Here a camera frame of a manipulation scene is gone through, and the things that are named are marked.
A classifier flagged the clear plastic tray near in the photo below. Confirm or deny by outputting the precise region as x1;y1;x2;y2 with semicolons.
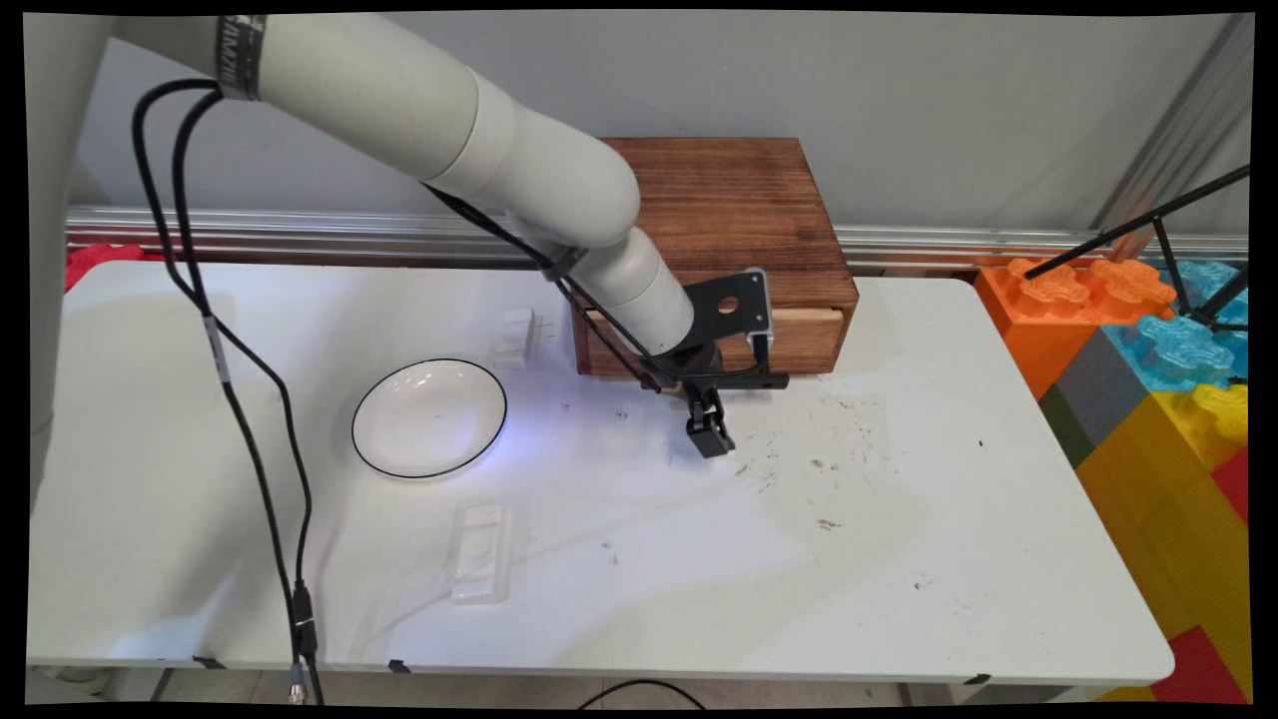
445;503;513;606

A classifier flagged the horizontal aluminium rail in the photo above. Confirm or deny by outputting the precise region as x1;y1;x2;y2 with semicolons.
65;205;1249;271

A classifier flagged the yellow giant building block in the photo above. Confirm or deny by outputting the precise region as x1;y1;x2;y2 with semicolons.
1072;383;1252;702

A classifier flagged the grey giant building block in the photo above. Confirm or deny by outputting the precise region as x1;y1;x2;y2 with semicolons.
1037;328;1151;469

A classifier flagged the brown wooden drawer box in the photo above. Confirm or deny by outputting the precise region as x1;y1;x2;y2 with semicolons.
572;138;861;378

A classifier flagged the blue giant building block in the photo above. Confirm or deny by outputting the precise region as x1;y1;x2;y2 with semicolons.
1101;261;1251;396

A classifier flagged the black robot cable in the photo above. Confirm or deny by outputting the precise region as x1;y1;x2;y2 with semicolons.
131;78;320;706
421;182;690;395

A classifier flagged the white plate with black rim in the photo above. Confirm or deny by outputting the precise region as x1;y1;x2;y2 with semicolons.
350;358;509;480

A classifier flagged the large red giant building block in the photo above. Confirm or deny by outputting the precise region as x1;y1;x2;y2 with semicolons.
1147;626;1250;706

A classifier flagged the small red giant building block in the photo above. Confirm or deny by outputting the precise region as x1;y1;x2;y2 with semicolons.
1209;445;1251;527

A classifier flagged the slanted aluminium post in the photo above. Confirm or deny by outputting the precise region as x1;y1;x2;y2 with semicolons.
1088;14;1255;263

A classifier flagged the orange giant building block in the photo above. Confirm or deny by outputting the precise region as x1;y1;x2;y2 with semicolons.
973;258;1178;401

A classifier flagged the black floor cable loop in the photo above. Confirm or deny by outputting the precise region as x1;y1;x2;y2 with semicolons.
573;680;711;711

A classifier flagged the black tripod stand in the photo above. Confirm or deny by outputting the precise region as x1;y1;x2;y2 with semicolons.
1022;165;1252;337

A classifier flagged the small white plastic block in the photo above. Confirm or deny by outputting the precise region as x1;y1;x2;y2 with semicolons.
493;308;541;370

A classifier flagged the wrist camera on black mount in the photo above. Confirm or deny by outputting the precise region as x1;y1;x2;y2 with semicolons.
683;268;775;362

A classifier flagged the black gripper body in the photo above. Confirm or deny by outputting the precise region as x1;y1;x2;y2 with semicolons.
654;340;728;398

